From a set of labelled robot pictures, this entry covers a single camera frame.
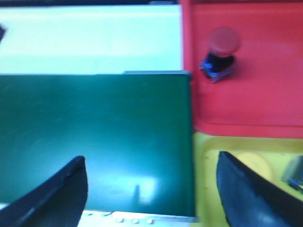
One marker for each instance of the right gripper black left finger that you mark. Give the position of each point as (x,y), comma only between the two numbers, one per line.
(57,202)

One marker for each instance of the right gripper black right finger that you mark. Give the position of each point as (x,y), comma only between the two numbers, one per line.
(249,200)

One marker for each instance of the yellow push button switch spare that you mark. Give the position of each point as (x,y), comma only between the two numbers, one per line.
(256,163)

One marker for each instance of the yellow mushroom push button switch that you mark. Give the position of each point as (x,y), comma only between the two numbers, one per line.
(293,174)

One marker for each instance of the red mushroom push button switch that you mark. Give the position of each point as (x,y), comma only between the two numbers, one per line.
(223,43)

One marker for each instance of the yellow plastic tray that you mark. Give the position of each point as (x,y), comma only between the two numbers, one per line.
(277,152)

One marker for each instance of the green conveyor belt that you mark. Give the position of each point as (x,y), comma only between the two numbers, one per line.
(135,132)

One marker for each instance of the red plastic tray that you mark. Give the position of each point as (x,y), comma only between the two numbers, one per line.
(263,96)

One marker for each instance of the aluminium conveyor frame rail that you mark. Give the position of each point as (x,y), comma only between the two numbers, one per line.
(135,218)

